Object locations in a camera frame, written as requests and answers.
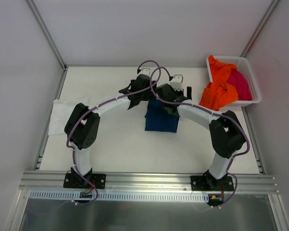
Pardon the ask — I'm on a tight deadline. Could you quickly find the white plastic basket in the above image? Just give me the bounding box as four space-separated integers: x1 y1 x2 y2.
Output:
213 55 262 107

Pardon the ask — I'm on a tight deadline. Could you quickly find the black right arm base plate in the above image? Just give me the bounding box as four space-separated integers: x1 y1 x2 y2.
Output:
190 175 234 192

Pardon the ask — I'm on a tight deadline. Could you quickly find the orange t shirt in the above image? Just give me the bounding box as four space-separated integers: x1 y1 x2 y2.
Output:
199 55 238 111

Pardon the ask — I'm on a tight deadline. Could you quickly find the aluminium mounting rail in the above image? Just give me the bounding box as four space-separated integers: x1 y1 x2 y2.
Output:
19 171 280 194

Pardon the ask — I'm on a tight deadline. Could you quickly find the folded white t shirt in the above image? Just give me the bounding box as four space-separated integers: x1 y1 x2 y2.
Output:
48 97 90 135

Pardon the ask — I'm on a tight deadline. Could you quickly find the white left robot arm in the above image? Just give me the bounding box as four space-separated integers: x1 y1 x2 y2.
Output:
64 74 157 189

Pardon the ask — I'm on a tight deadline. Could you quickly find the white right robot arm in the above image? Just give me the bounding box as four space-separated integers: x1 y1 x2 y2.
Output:
155 84 248 191

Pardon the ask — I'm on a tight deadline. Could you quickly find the white slotted cable duct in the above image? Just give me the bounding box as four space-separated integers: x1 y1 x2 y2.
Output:
29 190 209 203

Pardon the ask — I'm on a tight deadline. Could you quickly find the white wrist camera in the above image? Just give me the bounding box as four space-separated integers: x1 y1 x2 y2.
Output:
138 68 151 77
170 75 184 91

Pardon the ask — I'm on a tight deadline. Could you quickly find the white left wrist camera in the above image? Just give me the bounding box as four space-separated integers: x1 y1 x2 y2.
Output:
138 68 151 77

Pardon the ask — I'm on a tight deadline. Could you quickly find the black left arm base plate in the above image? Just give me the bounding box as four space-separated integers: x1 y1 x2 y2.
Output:
63 172 106 189

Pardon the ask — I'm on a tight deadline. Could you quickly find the pink t shirt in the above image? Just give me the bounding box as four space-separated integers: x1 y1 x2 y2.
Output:
227 70 252 101

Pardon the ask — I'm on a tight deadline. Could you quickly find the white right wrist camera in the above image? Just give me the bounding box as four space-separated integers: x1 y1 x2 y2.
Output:
170 75 184 91

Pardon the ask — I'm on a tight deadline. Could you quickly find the blue printed t shirt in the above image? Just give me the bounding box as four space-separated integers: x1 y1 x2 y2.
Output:
144 100 179 133

